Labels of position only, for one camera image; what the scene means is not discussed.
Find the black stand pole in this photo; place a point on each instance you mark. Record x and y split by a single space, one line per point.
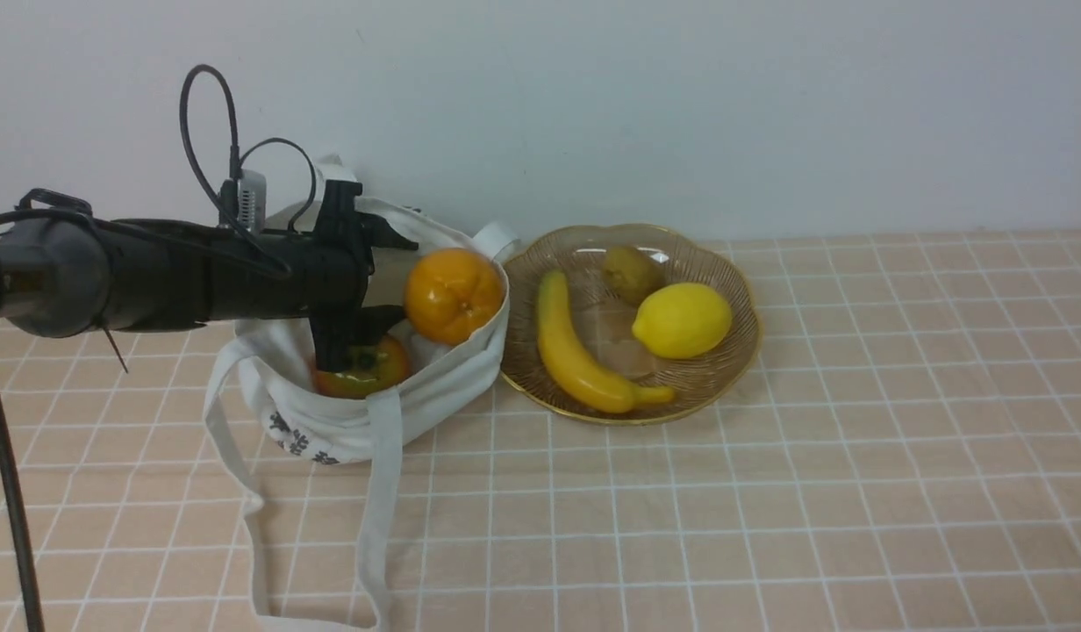
20 530

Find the yellow banana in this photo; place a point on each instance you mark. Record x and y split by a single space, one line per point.
570 364

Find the red green apple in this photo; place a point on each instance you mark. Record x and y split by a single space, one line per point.
373 370

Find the brown kiwi fruit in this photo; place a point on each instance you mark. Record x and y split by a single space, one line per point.
631 274

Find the beige checked tablecloth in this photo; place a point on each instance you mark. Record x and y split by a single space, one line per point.
905 454

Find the orange tangerine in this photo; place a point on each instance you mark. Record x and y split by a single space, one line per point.
452 293

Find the yellow lemon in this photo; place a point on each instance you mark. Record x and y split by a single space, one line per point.
682 321

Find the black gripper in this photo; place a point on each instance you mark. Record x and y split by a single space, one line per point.
340 324

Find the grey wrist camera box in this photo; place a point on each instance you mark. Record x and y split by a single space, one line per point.
245 196

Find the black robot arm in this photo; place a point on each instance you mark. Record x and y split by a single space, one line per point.
64 273

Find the white cloth tote bag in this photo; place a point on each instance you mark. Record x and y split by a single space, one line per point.
271 359

